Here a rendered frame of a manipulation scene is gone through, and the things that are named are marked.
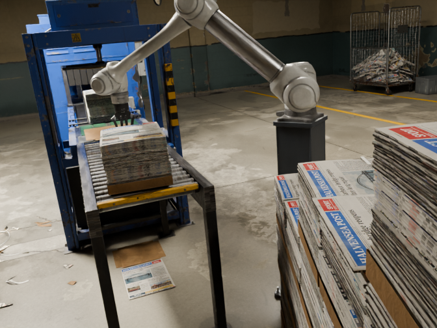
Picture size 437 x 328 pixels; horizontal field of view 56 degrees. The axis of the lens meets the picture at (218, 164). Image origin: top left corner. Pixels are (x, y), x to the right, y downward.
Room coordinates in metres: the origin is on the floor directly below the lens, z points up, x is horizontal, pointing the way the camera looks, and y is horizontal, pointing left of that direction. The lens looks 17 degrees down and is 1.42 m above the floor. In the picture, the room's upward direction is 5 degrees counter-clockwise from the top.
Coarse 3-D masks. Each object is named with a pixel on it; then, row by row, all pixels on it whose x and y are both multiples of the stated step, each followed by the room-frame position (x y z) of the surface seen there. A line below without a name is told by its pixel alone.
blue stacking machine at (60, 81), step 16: (48, 16) 5.06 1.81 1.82; (32, 32) 4.90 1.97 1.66; (64, 48) 4.99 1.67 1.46; (80, 48) 5.05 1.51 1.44; (112, 48) 5.17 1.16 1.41; (128, 48) 5.24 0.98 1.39; (48, 64) 4.93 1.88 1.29; (64, 64) 4.99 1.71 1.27; (64, 80) 4.98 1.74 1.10; (80, 80) 5.03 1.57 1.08; (128, 80) 5.22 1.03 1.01; (64, 96) 4.97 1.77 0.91; (80, 96) 5.53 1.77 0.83; (64, 112) 4.96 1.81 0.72; (144, 112) 5.29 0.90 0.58; (64, 128) 4.94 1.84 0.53
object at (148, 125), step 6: (120, 126) 2.05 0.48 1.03; (126, 126) 2.03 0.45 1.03; (132, 126) 2.01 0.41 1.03; (138, 126) 2.00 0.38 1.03; (144, 126) 1.98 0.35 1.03; (150, 126) 1.97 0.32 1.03; (156, 126) 1.97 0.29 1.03; (102, 132) 1.94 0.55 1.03; (108, 132) 1.93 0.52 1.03; (114, 132) 1.92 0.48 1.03; (120, 132) 1.91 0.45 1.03
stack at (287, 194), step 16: (288, 176) 1.64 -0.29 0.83; (288, 192) 1.46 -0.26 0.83; (288, 208) 1.31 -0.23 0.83; (288, 224) 1.34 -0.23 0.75; (288, 240) 1.33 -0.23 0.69; (304, 256) 1.03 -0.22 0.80; (288, 272) 1.32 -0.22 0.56; (304, 272) 1.04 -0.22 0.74; (288, 288) 1.40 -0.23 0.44; (304, 288) 1.03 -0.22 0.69; (304, 304) 1.04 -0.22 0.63; (320, 304) 0.84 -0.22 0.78; (288, 320) 1.44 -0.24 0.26; (304, 320) 1.02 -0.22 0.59; (320, 320) 0.85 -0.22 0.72
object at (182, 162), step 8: (168, 152) 2.32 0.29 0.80; (176, 152) 2.31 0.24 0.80; (176, 160) 2.14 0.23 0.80; (184, 160) 2.13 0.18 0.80; (184, 168) 1.98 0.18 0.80; (192, 168) 1.97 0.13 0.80; (192, 176) 1.84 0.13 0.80; (200, 176) 1.83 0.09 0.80; (200, 184) 1.72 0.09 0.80; (208, 184) 1.71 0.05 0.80; (200, 192) 1.73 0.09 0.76; (208, 192) 1.68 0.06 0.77; (200, 200) 1.74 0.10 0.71; (208, 200) 1.68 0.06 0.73; (208, 208) 1.68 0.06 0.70; (216, 208) 1.69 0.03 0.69
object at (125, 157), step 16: (112, 144) 1.68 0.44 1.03; (128, 144) 1.69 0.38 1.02; (144, 144) 1.71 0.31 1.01; (160, 144) 1.73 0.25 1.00; (112, 160) 1.67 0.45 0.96; (128, 160) 1.69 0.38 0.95; (144, 160) 1.70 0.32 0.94; (160, 160) 1.72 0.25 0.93; (112, 176) 1.67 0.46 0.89; (128, 176) 1.68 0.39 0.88; (144, 176) 1.70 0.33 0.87; (160, 176) 1.72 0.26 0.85
